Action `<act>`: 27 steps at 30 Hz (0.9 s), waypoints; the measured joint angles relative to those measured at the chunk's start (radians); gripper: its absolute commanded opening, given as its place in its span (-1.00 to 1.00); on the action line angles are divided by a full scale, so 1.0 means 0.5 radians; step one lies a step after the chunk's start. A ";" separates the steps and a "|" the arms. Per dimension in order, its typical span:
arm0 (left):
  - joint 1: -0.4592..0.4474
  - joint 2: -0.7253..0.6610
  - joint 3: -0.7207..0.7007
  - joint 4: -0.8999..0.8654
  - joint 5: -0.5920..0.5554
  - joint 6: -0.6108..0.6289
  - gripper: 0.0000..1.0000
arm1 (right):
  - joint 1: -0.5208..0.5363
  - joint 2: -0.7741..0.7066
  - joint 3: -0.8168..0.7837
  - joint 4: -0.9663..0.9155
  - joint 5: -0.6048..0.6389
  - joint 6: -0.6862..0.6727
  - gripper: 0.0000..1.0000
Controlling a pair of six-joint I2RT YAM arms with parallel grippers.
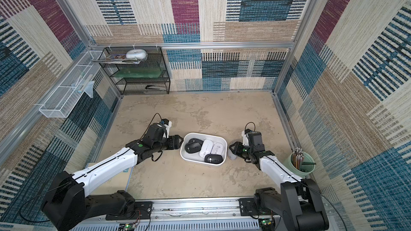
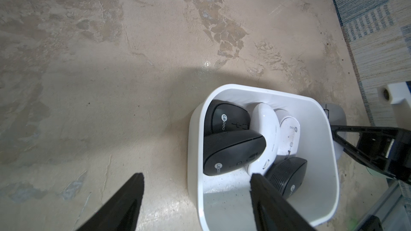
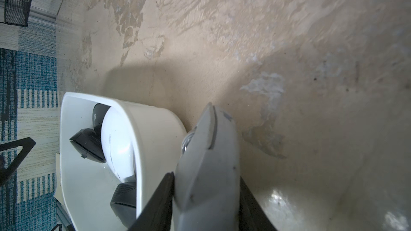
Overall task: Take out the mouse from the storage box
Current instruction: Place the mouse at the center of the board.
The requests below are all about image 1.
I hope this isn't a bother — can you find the white wire wall basket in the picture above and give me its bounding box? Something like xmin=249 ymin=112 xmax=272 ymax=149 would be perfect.
xmin=39 ymin=50 xmax=102 ymax=118

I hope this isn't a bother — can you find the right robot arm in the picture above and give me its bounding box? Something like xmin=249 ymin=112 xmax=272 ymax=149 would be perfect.
xmin=229 ymin=142 xmax=329 ymax=231

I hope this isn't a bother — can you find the matte white mouse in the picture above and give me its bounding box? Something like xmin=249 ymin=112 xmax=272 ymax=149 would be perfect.
xmin=211 ymin=143 xmax=225 ymax=157

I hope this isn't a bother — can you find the magazine on shelf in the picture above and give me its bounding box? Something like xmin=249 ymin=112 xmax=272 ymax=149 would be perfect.
xmin=92 ymin=55 xmax=142 ymax=64

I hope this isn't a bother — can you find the white round device on shelf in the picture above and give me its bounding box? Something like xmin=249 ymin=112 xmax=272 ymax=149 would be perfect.
xmin=126 ymin=49 xmax=148 ymax=61

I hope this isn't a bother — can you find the glossy white mouse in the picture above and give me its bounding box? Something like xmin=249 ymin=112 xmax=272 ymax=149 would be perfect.
xmin=199 ymin=139 xmax=214 ymax=159

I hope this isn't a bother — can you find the black Lecoo mouse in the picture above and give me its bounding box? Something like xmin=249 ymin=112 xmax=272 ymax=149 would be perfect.
xmin=204 ymin=154 xmax=224 ymax=165

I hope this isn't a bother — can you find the black wire shelf rack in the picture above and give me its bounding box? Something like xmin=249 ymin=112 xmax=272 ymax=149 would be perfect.
xmin=93 ymin=46 xmax=171 ymax=95

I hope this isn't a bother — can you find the green pencil cup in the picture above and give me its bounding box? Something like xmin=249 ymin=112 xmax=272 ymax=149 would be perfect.
xmin=282 ymin=152 xmax=316 ymax=178

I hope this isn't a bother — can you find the green mat on shelf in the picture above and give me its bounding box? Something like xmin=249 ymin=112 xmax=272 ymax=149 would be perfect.
xmin=111 ymin=68 xmax=164 ymax=78

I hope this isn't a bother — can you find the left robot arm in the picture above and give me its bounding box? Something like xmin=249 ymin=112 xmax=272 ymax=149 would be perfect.
xmin=41 ymin=135 xmax=183 ymax=231

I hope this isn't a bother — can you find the grey speckled mouse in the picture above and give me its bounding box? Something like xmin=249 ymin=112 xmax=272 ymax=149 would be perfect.
xmin=227 ymin=149 xmax=237 ymax=160

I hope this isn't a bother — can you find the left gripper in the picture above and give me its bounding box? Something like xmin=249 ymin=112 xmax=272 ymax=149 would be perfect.
xmin=152 ymin=134 xmax=185 ymax=154

